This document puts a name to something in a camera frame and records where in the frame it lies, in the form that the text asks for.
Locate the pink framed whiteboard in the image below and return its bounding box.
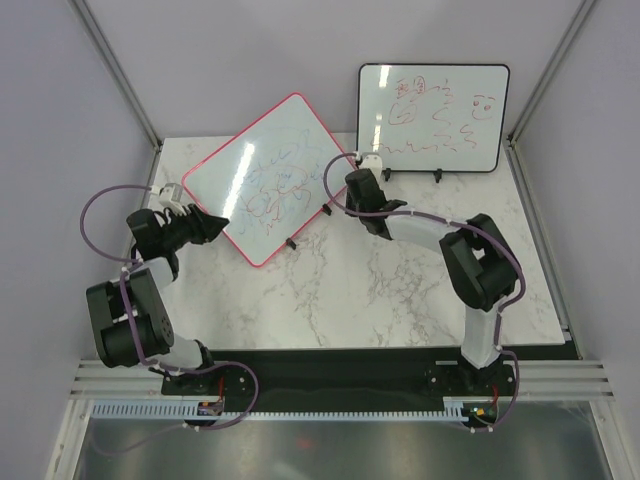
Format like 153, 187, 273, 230
181, 93, 355, 267

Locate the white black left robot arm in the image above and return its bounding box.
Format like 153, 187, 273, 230
86, 204, 229, 394

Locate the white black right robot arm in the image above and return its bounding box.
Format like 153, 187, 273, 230
345, 169, 522, 394

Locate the black framed whiteboard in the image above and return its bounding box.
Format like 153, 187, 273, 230
356, 63, 510, 173

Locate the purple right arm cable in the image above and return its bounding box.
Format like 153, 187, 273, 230
323, 152, 525, 435

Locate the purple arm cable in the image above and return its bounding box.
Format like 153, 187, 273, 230
79, 184, 261, 431
323, 152, 525, 435

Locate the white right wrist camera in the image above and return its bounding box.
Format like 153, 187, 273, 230
356, 153, 384, 178

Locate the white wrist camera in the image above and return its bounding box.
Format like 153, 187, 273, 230
356, 153, 384, 178
151, 183, 189, 216

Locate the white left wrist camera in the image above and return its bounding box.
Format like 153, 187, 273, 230
151, 183, 189, 216

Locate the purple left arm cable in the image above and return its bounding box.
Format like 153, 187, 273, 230
79, 184, 261, 431

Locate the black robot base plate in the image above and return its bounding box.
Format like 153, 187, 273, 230
162, 347, 515, 413

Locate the white slotted cable duct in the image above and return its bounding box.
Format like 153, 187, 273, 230
90, 397, 468, 422

